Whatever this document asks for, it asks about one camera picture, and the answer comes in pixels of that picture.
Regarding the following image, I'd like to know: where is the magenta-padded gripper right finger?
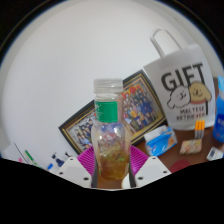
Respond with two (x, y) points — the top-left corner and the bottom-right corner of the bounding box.
(128, 145), (173, 188)

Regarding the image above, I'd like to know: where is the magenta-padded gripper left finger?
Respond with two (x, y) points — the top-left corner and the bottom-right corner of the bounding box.
(54, 145), (98, 188)

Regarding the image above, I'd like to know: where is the clear bottle with green label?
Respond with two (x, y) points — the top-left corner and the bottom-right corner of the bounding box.
(90, 78), (132, 182)

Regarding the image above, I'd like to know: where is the blue tissue pack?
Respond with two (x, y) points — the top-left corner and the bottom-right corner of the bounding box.
(143, 125), (179, 158)

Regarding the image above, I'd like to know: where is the round red coaster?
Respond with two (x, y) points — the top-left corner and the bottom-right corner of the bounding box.
(169, 159), (191, 174)

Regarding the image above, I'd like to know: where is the white shuttlecock tube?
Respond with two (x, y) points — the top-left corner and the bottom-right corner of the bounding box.
(23, 149), (43, 169)

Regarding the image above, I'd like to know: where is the framed group photo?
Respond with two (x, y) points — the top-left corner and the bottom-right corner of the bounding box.
(58, 69), (168, 155)

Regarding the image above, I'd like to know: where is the puzzle cube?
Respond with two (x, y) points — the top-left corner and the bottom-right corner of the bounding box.
(194, 119), (206, 139)

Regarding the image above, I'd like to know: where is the white remote control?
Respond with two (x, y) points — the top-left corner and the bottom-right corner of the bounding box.
(206, 146), (224, 162)

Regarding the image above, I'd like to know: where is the blue detergent bottle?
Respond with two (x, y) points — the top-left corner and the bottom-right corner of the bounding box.
(212, 75), (224, 144)

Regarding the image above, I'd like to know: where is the white gift bag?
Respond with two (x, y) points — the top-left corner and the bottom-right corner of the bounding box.
(143, 28), (217, 131)

